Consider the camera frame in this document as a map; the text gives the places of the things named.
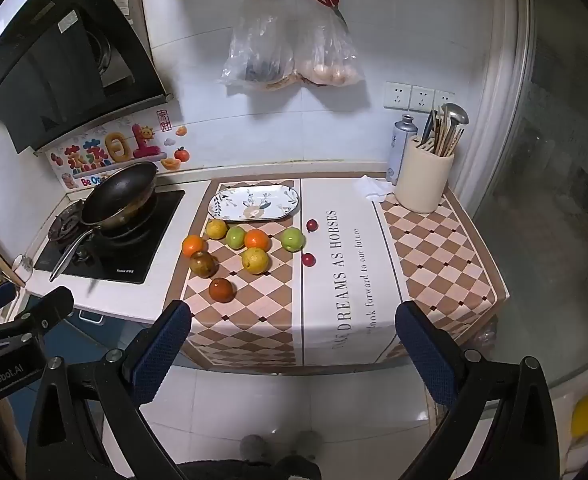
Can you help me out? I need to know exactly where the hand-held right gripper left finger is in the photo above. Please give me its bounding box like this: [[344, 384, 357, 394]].
[[26, 300, 192, 480]]

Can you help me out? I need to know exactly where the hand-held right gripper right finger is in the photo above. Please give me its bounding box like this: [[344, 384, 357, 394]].
[[395, 301, 560, 480]]

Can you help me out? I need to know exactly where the dark reddish orange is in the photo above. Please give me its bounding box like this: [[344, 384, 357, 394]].
[[209, 277, 236, 303]]

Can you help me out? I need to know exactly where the oval floral ceramic plate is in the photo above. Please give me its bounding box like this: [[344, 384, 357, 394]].
[[208, 185, 300, 223]]

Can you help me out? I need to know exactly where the small clear glass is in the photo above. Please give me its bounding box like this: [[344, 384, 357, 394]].
[[14, 255, 35, 286]]

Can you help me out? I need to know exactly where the blue cabinet door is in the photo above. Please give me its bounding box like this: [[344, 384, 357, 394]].
[[64, 307, 150, 361]]

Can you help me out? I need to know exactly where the black gas stove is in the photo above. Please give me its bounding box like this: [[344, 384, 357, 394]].
[[34, 189, 186, 285]]

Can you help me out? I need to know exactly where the black frying pan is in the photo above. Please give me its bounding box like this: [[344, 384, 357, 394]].
[[49, 161, 159, 282]]

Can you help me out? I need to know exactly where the white cloth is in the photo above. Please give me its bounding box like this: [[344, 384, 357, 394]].
[[354, 175, 395, 203]]

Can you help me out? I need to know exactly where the cream utensil holder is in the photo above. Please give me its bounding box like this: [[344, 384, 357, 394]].
[[395, 135, 456, 214]]

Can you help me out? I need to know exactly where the silver spray can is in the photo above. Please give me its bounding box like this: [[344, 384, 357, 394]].
[[386, 115, 419, 186]]

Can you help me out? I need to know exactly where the bundle of chopsticks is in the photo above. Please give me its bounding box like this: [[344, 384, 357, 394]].
[[433, 106, 456, 157]]

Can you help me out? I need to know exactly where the steel ladle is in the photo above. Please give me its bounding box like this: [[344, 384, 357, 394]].
[[444, 103, 470, 156]]

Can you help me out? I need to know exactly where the black range hood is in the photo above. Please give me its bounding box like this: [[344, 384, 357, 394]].
[[0, 0, 172, 155]]

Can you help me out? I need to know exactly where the plastic bag of eggs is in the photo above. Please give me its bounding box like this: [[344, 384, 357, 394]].
[[294, 10, 365, 86]]

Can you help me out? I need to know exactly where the clear plastic bag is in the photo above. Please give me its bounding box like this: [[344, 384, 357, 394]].
[[219, 0, 295, 92]]

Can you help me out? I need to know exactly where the colourful wall sticker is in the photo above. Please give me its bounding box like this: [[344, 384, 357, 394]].
[[44, 107, 190, 191]]

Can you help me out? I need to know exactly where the black-handled knife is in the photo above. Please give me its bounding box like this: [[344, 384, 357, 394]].
[[418, 110, 437, 150]]

